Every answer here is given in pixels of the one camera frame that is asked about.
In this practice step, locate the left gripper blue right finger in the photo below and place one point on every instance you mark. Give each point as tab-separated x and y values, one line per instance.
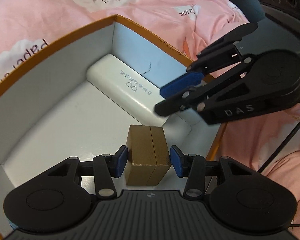
182	163

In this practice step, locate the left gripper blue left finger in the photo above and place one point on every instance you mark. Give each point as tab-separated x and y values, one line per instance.
115	163

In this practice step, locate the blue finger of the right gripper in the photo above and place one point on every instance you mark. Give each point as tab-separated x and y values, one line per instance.
180	83
223	52

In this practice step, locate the gold brown small box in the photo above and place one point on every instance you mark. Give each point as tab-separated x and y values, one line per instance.
148	156

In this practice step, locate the white glasses case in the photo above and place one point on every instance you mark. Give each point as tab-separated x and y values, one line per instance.
127	88

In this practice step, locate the person right hand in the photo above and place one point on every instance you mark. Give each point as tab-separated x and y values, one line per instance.
294	111

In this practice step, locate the orange cardboard storage box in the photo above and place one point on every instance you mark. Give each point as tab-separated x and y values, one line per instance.
51	88

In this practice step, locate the pink patterned duvet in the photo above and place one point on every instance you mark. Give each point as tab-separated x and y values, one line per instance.
187	25

